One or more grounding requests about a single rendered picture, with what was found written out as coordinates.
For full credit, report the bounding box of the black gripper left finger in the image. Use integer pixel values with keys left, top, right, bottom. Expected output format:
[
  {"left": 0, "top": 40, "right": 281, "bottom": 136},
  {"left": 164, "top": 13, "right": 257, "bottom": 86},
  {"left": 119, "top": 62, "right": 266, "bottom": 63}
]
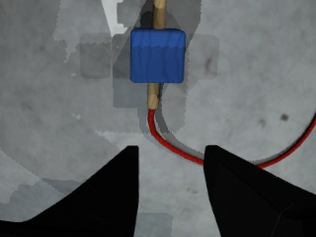
[{"left": 0, "top": 146, "right": 139, "bottom": 237}]

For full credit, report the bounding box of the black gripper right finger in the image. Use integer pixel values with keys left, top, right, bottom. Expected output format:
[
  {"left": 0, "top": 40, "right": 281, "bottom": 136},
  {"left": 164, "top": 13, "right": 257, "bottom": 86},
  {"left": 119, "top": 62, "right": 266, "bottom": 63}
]
[{"left": 202, "top": 145, "right": 316, "bottom": 237}]

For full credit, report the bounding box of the dark brown wooden stick with red string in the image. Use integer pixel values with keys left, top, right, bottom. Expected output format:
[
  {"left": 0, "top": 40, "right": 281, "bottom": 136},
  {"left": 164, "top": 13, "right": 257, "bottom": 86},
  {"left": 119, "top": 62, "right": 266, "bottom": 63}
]
[{"left": 147, "top": 0, "right": 316, "bottom": 169}]

